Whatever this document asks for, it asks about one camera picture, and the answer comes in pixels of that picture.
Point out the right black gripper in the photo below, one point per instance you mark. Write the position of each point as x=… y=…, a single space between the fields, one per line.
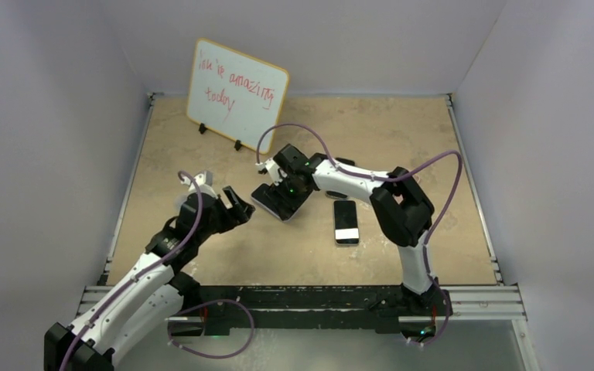
x=284 y=179

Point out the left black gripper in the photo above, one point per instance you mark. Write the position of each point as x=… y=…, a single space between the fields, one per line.
x=232 y=217

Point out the black smartphone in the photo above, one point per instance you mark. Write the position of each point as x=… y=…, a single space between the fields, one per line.
x=346 y=227

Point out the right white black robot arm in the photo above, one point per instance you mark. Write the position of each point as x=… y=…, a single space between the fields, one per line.
x=402 y=209

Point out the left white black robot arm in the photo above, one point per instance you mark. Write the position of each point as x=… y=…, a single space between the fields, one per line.
x=154 y=289

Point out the black phone on table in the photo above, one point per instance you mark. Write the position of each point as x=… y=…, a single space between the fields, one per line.
x=338 y=195

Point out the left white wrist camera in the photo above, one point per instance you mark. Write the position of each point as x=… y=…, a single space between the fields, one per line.
x=202 y=181

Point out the white whiteboard with yellow frame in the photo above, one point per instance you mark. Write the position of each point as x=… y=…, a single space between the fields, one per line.
x=235 y=95

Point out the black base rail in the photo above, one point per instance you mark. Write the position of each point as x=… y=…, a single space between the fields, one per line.
x=384 y=309

